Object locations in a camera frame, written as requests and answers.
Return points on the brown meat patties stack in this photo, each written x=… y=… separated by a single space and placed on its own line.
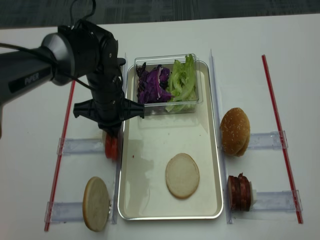
x=239 y=192

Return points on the white pusher block tomato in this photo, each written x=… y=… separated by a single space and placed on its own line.
x=103 y=137

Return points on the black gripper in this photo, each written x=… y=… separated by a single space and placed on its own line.
x=108 y=106

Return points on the clear plastic salad box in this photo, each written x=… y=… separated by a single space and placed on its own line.
x=165 y=107

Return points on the right red tape strip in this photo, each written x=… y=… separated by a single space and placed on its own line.
x=284 y=151

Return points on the upper right clear holder rail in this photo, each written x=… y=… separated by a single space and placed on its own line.
x=275 y=140

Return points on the red tape strip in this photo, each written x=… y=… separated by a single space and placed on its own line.
x=284 y=151
x=59 y=158

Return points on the lower left clear holder rail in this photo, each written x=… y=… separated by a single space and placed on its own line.
x=63 y=212

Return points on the upright pale bun slice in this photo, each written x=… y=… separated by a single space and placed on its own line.
x=95 y=204

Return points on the left red tape strip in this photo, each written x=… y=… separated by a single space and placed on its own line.
x=59 y=158

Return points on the white pusher block patties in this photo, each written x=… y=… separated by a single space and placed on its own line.
x=253 y=194

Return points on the cream rectangular metal tray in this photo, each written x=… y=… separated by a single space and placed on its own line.
x=148 y=145

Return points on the right long clear divider rail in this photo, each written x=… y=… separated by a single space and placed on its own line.
x=220 y=152

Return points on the purple cabbage leaves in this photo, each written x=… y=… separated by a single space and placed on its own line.
x=152 y=85

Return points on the sesame seed top buns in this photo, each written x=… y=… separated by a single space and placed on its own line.
x=235 y=132

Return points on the bottom bun slice on tray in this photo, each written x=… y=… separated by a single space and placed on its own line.
x=182 y=176

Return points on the green lettuce leaves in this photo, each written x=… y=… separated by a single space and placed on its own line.
x=182 y=80

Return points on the remaining red tomato slices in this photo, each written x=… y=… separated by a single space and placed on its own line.
x=108 y=147

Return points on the clear holder rail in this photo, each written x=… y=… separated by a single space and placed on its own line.
x=63 y=212
x=78 y=146
x=275 y=140
x=280 y=201

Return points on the lower right clear holder rail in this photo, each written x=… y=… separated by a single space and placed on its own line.
x=280 y=201

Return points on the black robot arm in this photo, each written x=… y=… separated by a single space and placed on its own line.
x=85 y=50

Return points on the upper left clear holder rail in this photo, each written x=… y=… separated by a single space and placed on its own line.
x=78 y=146

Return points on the red tomato slice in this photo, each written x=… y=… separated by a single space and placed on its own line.
x=114 y=148

